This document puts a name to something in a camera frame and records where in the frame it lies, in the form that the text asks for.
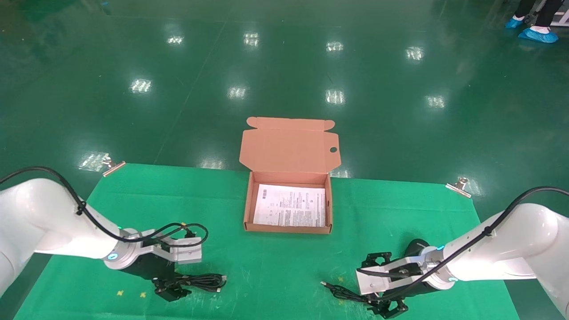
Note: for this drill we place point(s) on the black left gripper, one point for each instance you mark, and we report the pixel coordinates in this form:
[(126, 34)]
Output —
[(151, 270)]

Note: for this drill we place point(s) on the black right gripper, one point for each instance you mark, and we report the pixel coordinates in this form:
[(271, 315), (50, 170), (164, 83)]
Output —
[(413, 291)]

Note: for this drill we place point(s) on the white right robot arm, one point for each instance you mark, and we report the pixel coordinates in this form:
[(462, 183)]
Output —
[(511, 249)]

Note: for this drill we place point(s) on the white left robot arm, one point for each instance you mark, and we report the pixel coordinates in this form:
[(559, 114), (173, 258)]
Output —
[(44, 218)]

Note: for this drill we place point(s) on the open brown cardboard box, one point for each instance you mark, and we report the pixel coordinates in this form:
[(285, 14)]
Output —
[(289, 149)]

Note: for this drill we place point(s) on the green table mat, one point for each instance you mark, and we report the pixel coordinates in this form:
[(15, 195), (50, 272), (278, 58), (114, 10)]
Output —
[(266, 266)]

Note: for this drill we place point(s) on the white printed paper sheet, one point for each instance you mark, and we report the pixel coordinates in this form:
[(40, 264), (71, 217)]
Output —
[(289, 206)]

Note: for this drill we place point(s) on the metal binder clip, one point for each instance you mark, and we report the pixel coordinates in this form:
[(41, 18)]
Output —
[(113, 168), (458, 188)]

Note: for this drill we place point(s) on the blue shoe cover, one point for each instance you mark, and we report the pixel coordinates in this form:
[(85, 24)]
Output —
[(538, 35), (514, 21)]

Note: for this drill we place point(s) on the person's black trouser leg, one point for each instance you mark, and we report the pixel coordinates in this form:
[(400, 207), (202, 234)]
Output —
[(547, 12), (526, 6)]

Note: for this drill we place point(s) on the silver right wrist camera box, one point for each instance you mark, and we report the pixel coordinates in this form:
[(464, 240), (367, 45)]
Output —
[(373, 280)]

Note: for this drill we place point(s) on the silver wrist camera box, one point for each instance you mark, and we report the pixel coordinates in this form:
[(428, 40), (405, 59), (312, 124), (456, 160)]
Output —
[(186, 253), (373, 280)]

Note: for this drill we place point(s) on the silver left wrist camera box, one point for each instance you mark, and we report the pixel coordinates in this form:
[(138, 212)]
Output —
[(186, 253)]

